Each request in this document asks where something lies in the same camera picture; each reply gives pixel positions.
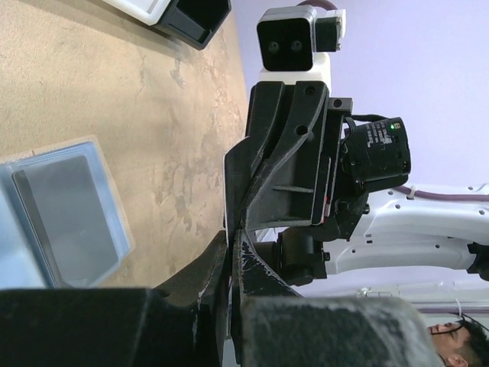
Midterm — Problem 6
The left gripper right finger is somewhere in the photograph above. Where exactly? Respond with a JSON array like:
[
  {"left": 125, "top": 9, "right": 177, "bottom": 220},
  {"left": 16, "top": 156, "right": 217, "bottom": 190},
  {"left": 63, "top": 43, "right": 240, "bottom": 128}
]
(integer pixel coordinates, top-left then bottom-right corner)
[{"left": 231, "top": 229, "right": 441, "bottom": 366}]

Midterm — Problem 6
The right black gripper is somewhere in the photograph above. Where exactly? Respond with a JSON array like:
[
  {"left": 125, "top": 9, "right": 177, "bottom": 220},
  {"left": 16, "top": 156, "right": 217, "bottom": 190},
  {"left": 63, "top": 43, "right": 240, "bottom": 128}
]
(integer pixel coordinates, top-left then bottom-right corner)
[{"left": 223, "top": 81, "right": 353, "bottom": 245}]

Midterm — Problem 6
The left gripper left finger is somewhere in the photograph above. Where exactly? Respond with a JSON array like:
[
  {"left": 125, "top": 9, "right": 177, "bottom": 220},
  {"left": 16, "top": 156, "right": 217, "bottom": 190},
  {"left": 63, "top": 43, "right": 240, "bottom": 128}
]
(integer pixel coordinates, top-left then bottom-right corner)
[{"left": 1, "top": 231, "right": 229, "bottom": 366}]

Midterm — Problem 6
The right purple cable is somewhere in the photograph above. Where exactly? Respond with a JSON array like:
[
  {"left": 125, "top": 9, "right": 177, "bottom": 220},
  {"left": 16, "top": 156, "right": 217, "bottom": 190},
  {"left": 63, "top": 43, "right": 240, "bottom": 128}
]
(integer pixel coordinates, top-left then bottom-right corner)
[{"left": 296, "top": 0, "right": 489, "bottom": 202}]

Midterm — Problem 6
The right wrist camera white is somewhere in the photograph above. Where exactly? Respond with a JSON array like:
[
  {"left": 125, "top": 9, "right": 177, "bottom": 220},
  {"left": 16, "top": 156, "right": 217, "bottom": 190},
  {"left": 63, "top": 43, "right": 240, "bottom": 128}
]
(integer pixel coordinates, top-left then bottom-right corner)
[{"left": 257, "top": 1, "right": 346, "bottom": 88}]

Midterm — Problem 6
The middle white tray bin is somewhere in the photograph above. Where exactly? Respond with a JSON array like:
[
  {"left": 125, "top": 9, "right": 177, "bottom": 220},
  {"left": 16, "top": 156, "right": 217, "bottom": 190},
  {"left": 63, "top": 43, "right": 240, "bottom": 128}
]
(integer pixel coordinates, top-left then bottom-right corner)
[{"left": 103, "top": 0, "right": 177, "bottom": 26}]

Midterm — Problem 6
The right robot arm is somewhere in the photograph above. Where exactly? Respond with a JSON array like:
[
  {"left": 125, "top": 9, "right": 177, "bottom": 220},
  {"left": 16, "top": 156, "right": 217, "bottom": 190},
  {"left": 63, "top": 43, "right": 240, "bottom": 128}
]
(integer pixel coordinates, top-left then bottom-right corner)
[{"left": 224, "top": 81, "right": 488, "bottom": 285}]

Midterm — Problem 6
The person's head with glasses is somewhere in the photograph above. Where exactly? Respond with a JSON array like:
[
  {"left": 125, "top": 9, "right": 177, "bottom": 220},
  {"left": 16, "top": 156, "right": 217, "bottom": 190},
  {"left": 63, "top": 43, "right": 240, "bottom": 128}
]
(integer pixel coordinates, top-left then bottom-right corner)
[{"left": 427, "top": 319, "right": 488, "bottom": 367}]

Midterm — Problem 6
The right black tray bin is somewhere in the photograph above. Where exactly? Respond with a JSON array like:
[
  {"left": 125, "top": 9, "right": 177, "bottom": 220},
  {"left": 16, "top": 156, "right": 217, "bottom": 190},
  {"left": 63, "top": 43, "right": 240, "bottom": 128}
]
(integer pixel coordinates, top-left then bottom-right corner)
[{"left": 154, "top": 0, "right": 232, "bottom": 50}]

